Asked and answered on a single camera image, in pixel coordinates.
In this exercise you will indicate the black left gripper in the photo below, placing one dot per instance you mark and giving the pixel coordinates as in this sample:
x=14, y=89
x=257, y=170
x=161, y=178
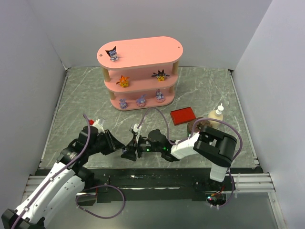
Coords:
x=109, y=143

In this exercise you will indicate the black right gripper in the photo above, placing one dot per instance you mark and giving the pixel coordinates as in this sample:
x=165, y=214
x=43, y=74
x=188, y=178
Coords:
x=137, y=150

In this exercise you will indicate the small purple bunny figure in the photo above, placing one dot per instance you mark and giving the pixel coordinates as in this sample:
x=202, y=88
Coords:
x=123, y=104

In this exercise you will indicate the orange pikachu figure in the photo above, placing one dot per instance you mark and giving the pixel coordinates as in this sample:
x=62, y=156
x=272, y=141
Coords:
x=123, y=81

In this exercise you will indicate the black winged pikachu figure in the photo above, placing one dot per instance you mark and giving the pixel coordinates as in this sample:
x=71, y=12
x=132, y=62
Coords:
x=160, y=75

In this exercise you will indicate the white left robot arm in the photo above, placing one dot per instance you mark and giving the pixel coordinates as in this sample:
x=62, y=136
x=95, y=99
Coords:
x=67, y=177

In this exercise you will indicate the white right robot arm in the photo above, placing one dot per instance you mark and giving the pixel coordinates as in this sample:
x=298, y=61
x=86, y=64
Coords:
x=214, y=145

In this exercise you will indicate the pink three-tier wooden shelf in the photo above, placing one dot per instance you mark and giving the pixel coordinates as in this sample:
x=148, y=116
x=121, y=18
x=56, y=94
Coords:
x=138, y=59

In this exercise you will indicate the red flat box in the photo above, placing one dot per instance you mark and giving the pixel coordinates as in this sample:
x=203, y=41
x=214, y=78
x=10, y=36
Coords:
x=183, y=115

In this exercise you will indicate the beige pump bottle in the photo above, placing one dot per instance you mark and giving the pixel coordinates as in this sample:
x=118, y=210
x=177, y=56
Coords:
x=217, y=115

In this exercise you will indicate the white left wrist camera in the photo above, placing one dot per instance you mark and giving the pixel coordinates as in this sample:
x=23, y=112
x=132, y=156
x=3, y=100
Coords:
x=98, y=124

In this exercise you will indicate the aluminium rail frame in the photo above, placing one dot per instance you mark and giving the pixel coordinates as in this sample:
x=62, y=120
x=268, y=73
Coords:
x=244, y=183

